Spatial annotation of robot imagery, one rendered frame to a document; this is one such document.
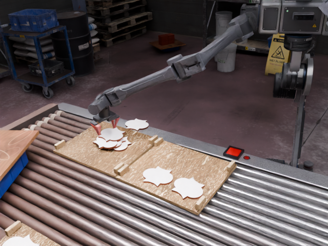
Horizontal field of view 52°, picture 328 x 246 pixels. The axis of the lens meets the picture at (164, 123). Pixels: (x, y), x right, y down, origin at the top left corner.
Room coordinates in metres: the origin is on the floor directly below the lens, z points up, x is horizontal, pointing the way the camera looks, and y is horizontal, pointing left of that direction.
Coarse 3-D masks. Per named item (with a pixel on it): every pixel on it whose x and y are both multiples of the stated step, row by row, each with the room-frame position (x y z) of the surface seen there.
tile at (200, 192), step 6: (180, 180) 1.11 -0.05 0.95; (186, 180) 1.11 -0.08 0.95; (192, 180) 1.11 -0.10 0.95; (174, 186) 1.08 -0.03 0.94; (180, 186) 1.07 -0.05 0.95; (186, 186) 1.07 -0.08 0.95; (192, 186) 1.07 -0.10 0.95; (198, 186) 1.06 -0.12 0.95; (204, 186) 1.07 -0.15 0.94; (180, 192) 1.04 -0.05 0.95; (186, 192) 1.03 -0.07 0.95; (192, 192) 1.03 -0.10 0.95; (198, 192) 1.03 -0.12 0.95; (192, 198) 1.00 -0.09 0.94; (198, 198) 1.01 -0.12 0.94
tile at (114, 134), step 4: (108, 128) 1.54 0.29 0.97; (112, 128) 1.53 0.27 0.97; (116, 128) 1.53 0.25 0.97; (104, 132) 1.50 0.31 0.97; (108, 132) 1.50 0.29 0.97; (112, 132) 1.49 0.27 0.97; (116, 132) 1.49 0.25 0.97; (120, 132) 1.49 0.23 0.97; (124, 132) 1.49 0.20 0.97; (100, 136) 1.46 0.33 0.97; (104, 136) 1.46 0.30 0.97; (108, 136) 1.46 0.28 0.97; (112, 136) 1.46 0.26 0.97; (116, 136) 1.45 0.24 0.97; (120, 136) 1.45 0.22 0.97; (108, 140) 1.42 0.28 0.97; (112, 140) 1.42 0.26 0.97; (116, 140) 1.42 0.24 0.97
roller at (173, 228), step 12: (36, 168) 1.30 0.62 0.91; (60, 180) 1.21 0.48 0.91; (72, 180) 1.19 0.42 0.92; (84, 192) 1.12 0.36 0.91; (96, 192) 1.10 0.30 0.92; (108, 204) 1.04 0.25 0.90; (120, 204) 1.02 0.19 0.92; (144, 216) 0.95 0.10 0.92; (156, 216) 0.94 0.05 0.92; (168, 228) 0.88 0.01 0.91; (180, 228) 0.87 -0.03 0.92; (192, 240) 0.83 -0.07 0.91; (204, 240) 0.81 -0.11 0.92
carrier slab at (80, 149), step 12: (84, 132) 1.58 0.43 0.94; (96, 132) 1.57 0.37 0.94; (132, 132) 1.55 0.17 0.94; (72, 144) 1.46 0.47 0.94; (84, 144) 1.45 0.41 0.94; (96, 144) 1.45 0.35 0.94; (132, 144) 1.43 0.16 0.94; (144, 144) 1.42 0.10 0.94; (72, 156) 1.36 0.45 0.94; (84, 156) 1.35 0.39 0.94; (96, 156) 1.34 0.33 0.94; (108, 156) 1.34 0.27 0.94; (120, 156) 1.33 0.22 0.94; (132, 156) 1.32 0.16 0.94; (96, 168) 1.25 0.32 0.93; (108, 168) 1.24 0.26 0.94
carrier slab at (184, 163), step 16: (160, 144) 1.41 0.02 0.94; (144, 160) 1.29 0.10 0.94; (160, 160) 1.28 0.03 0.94; (176, 160) 1.27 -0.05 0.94; (192, 160) 1.26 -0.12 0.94; (208, 160) 1.25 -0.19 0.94; (128, 176) 1.17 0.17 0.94; (176, 176) 1.15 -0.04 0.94; (192, 176) 1.15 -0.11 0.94; (208, 176) 1.14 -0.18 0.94; (224, 176) 1.13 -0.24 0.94; (160, 192) 1.05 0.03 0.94; (208, 192) 1.04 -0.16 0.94; (192, 208) 0.95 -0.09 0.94
